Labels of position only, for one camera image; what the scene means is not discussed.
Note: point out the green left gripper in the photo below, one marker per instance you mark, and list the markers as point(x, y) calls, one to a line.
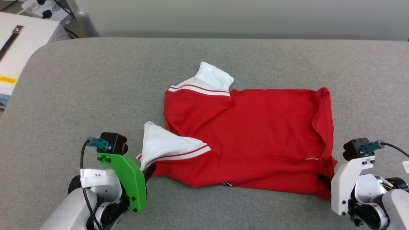
point(131, 179)

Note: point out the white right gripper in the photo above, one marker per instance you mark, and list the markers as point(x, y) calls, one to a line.
point(346, 182)

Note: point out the red and white jersey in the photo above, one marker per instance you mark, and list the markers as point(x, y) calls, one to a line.
point(255, 137)

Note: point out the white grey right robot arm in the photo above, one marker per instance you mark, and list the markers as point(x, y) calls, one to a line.
point(383, 204)

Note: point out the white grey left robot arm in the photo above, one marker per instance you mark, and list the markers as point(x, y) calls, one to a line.
point(83, 207)

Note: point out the yellow warning sticker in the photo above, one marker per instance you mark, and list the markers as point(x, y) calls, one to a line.
point(7, 79)

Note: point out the white equipment box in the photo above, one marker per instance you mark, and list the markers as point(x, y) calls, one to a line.
point(25, 48)

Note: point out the light grey partition panel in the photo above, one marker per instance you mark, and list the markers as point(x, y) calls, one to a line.
point(243, 17)

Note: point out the black power plug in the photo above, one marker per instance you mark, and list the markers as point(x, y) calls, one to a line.
point(41, 2)
point(47, 14)

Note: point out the white power strip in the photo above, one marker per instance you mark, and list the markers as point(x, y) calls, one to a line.
point(48, 8)

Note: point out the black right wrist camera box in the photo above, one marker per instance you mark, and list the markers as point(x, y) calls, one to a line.
point(354, 148)

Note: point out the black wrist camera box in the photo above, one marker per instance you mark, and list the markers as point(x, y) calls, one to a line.
point(115, 143)
point(354, 148)

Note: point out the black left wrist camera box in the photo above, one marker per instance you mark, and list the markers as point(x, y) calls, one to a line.
point(115, 143)

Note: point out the teal right camera connector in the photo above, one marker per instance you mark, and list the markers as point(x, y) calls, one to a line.
point(370, 147)

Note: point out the teal camera connector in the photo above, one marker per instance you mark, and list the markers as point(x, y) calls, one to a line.
point(99, 143)
point(370, 147)

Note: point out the teal left camera connector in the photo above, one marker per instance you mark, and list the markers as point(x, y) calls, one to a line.
point(99, 143)

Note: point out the grey metal frame post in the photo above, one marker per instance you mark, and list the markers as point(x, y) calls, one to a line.
point(81, 22)

